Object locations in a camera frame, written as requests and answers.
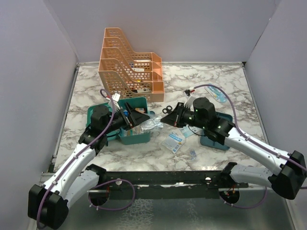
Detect blue white dressing packet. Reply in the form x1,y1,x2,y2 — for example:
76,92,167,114
179,126,200,138

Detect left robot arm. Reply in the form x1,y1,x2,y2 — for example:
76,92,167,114
28,103,150,230

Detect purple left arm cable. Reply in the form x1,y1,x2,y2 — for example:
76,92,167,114
35,88,136,228

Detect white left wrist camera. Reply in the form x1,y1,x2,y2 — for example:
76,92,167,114
106,93,120,112

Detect blue toothbrush blister pack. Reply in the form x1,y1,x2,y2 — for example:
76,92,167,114
205,84,228,103

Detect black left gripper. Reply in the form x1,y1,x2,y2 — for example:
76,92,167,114
104,102,150,135

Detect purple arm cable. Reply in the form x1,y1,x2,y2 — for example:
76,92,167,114
189,84,307,208
35,88,136,228

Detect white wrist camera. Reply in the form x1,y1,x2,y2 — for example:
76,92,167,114
106,93,120,112
183,87,196,108

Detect teal divided tray insert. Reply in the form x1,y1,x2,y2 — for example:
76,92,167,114
200,112,233,151

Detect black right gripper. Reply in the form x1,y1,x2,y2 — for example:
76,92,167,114
161,102,207,129

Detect amber medicine bottle orange cap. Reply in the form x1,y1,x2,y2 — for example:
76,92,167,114
135,108,146,113

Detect clear bag of wipes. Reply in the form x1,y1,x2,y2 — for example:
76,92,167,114
142,114,164,133

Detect white blue wipes packet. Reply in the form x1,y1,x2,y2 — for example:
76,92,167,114
161,131,186,154

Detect small clear blue packet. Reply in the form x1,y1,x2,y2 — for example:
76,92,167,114
189,149,197,161

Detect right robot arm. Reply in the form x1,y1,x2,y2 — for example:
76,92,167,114
161,97,307,200

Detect peach plastic file organizer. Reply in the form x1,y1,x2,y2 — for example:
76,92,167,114
98,27,165,103

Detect black metal base rail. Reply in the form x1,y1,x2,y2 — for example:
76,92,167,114
88,170,248,201

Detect black handled scissors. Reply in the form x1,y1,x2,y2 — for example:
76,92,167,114
162,105,173,114

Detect teal plastic medicine box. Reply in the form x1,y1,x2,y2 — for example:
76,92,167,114
85,96,155,146

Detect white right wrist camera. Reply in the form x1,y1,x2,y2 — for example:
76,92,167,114
183,87,196,108

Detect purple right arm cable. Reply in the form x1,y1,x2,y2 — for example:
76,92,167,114
189,84,307,208

